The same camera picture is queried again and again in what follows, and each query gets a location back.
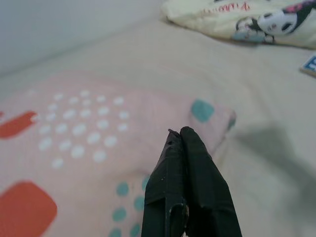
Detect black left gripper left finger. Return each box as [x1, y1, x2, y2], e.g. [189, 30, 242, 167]
[141, 128, 188, 237]

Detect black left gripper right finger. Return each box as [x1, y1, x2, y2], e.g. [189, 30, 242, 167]
[180, 126, 243, 237]

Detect pink patterned pillow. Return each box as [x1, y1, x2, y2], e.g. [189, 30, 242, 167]
[0, 74, 237, 237]

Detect bed with cream sheet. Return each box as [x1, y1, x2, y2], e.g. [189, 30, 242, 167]
[0, 14, 316, 237]

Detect white book blue letters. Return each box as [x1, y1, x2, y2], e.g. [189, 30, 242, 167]
[299, 55, 316, 78]

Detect cream cartoon print blanket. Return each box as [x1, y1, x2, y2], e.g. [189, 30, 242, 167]
[159, 0, 316, 49]

